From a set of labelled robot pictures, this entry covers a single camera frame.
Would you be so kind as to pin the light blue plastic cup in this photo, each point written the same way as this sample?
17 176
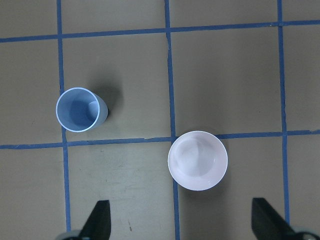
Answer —
79 110

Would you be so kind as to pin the pink plastic bowl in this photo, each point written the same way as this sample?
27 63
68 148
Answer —
197 160

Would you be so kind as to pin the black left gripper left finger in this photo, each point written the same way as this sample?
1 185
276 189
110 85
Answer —
98 224

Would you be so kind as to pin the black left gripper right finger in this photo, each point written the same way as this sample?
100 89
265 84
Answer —
267 224

